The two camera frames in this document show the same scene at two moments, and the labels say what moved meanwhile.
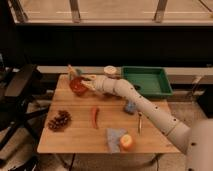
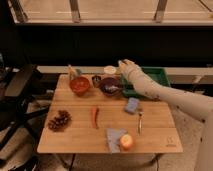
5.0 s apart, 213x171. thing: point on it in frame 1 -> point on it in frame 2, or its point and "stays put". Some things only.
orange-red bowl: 76,86 stays put
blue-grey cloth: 113,138 stays put
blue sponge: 130,107 stays put
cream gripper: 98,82 -> 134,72
